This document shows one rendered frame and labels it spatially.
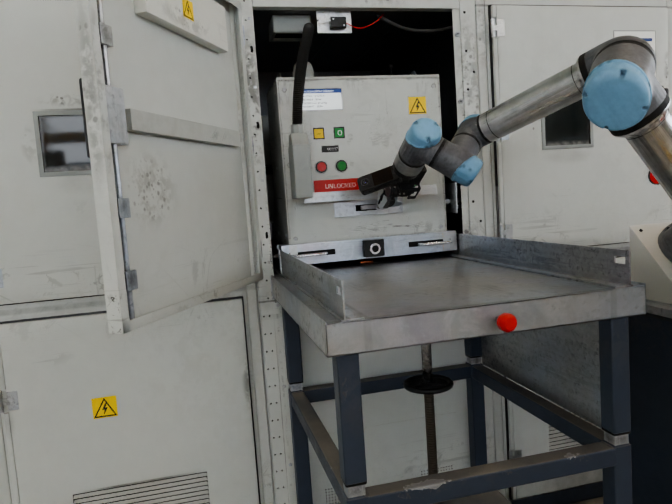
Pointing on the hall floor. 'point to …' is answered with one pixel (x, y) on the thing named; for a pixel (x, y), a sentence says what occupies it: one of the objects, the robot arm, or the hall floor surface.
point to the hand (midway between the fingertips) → (379, 205)
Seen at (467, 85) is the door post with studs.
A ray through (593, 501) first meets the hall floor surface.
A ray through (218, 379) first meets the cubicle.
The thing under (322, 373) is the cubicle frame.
